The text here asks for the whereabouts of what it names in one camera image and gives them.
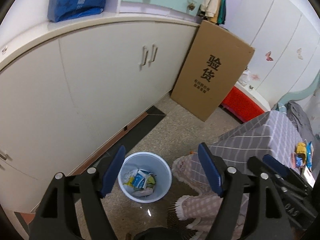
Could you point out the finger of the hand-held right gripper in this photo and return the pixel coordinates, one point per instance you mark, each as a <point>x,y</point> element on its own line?
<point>255,165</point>
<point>275,165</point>

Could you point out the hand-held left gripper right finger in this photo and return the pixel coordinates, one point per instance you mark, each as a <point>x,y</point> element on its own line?
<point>210,170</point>

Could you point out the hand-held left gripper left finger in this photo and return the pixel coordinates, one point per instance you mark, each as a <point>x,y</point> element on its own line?
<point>112,172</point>

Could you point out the white blue box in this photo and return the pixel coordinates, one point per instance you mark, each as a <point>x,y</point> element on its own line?
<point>298,160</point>

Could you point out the blue white carton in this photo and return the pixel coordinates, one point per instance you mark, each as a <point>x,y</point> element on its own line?
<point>139,179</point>

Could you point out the yellow black packet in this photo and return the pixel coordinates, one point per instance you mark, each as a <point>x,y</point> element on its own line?
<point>301,148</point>

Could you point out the white wrapper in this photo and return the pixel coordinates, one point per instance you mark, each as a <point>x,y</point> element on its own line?
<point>142,192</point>

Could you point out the blue packet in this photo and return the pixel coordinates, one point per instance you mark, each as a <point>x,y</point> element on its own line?
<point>309,155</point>

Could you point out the green packet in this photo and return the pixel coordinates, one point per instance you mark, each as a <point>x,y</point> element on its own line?
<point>151,180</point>

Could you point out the light blue plastic bin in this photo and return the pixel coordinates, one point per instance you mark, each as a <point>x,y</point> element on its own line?
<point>162,172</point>

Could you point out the round table, grey checked cloth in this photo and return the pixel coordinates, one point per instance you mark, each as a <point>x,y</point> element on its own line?
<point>262,135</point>

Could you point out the pink checked table quilt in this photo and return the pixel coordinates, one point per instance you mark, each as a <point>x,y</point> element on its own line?
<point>190,205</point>

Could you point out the grey quilt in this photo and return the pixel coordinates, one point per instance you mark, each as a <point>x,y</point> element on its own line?
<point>300,122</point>

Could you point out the red storage box white lid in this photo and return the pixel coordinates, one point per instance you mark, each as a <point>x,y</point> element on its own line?
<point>245,105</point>

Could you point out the white low cabinet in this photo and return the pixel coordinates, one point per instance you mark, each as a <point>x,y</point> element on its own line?
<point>87,92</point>

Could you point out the pale pink flower sticker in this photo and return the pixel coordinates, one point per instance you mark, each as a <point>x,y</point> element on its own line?
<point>255,77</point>

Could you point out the white plastic bag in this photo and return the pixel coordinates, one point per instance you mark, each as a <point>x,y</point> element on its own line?
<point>245,77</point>

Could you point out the large cardboard box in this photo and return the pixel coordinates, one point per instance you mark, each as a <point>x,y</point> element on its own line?
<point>212,72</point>

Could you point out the pink butterfly sticker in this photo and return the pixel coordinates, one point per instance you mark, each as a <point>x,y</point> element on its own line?
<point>269,56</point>

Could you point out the white butterfly sticker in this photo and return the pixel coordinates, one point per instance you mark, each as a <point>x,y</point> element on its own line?
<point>300,53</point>

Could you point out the white wardrobe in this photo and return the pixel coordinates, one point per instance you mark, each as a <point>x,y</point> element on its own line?
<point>280,35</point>

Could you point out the yellow hanging garment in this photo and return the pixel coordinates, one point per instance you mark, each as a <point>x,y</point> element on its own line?
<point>213,18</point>

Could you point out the green hanging garment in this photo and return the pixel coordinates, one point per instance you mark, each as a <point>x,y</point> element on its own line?
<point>222,7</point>

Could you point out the pine cone drawer knob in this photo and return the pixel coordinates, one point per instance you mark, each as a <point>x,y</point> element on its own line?
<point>192,6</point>

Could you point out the blue plastic package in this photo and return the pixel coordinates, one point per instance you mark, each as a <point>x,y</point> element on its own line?
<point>77,0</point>

